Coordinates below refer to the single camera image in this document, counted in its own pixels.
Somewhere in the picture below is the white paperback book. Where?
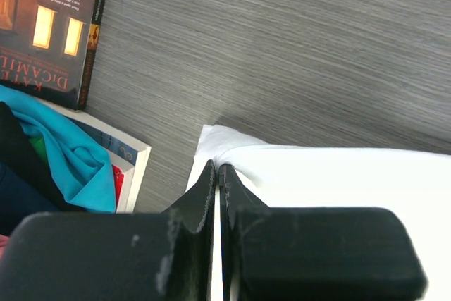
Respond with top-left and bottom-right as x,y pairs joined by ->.
41,100 -> 151,213

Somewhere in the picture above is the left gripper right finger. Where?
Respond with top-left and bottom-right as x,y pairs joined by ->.
218,165 -> 427,300

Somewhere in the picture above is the brown book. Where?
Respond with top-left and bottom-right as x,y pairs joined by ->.
1,0 -> 105,111

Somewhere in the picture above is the navy folded t shirt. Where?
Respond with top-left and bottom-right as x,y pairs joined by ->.
1,102 -> 85,236

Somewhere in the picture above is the white t shirt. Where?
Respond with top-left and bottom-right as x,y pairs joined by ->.
187,125 -> 450,300

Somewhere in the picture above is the pink folded t shirt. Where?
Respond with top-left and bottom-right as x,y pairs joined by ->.
0,235 -> 9,257

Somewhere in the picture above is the green folded t shirt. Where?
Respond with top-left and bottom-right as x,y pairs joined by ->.
29,136 -> 49,166

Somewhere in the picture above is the cyan folded t shirt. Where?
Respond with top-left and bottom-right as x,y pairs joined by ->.
1,86 -> 116,213

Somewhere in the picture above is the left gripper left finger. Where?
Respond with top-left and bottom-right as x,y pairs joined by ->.
1,161 -> 216,300

